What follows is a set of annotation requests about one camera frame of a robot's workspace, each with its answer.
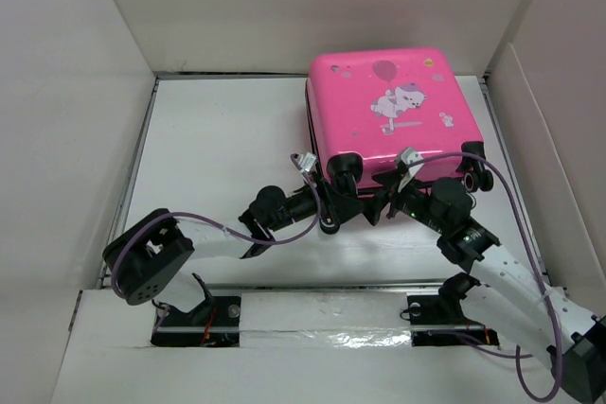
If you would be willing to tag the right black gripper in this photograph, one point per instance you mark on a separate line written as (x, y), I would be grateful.
(388, 179)

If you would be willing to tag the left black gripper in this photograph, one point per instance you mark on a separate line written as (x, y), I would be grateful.
(342, 206)

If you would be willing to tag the pink hard-shell suitcase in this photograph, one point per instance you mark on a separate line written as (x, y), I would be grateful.
(366, 107)

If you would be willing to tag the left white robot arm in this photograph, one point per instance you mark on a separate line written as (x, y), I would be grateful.
(148, 256)

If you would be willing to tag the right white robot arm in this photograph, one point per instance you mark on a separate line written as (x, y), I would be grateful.
(494, 289)

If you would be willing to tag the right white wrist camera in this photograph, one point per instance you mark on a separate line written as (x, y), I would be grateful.
(408, 165)

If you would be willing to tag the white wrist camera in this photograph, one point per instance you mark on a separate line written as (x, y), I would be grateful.
(408, 165)
(305, 162)

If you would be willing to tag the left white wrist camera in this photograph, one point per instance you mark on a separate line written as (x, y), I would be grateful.
(305, 162)

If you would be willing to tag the metal base rail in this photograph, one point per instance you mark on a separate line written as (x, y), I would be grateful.
(357, 318)

